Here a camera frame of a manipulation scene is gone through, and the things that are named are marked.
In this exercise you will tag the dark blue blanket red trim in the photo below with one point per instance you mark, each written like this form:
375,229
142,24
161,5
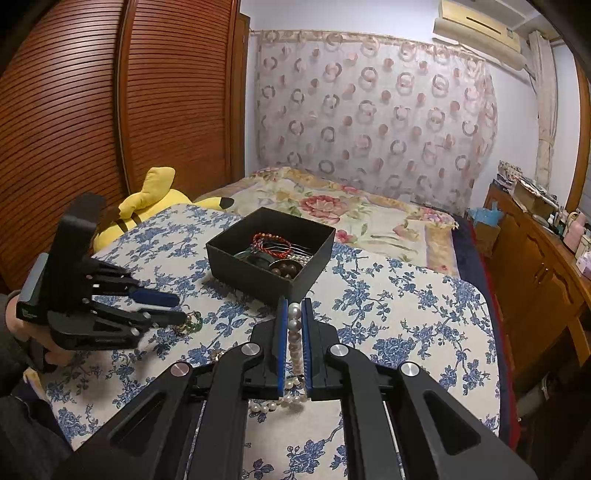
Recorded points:
475,267

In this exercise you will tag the blue plastic bag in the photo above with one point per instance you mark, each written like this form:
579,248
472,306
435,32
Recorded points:
485,217

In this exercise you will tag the cream air conditioner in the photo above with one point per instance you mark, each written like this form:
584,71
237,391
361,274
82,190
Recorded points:
480,32

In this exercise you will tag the blue floral tablecloth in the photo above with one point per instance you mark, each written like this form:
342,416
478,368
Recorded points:
392,323

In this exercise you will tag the wooden louvered wardrobe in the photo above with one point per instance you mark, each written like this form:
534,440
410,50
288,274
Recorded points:
175,92

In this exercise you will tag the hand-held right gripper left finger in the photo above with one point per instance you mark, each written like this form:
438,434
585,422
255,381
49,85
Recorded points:
281,350

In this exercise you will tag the black square box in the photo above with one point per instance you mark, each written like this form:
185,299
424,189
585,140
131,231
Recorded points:
249,277

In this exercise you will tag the person's left hand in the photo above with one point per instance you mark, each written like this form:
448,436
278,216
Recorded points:
57,356

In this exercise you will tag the pink tissue box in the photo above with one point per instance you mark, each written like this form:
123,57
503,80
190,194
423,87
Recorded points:
584,265

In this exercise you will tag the wooden window frame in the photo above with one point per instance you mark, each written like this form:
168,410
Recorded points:
582,138

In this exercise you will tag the beige window curtain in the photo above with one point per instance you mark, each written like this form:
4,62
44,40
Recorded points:
545,115

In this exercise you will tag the pink thermos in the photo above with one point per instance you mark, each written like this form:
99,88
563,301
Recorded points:
575,230

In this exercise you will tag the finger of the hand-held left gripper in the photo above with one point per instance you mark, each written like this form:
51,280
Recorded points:
166,318
152,297

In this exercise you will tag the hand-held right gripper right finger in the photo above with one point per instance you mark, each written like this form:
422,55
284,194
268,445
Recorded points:
307,350

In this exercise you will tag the open cardboard box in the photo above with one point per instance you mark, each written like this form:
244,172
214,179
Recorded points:
531,198

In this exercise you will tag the floral bed blanket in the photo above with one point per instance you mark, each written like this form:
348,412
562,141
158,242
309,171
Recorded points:
323,203

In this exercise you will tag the circle print curtain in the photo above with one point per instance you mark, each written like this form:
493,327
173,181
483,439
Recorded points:
369,115

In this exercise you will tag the wooden cabinet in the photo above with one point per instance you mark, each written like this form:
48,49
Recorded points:
531,277

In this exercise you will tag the silver bangle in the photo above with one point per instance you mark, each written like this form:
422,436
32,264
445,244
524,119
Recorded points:
302,251

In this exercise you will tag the person's left forearm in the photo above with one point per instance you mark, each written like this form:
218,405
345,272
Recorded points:
23,415

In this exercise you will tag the yellow plush toy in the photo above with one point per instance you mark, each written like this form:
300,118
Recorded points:
157,194

